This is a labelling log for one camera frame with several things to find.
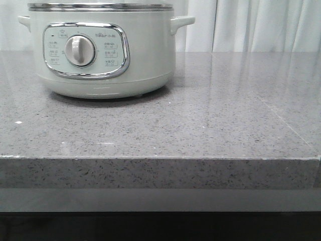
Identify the white curtain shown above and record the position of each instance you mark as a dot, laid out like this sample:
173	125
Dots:
220	26

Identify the pale green electric cooking pot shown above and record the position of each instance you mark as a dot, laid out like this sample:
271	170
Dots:
95	60

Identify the glass pot lid with knob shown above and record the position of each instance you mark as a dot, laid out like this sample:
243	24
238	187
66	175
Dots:
98	7

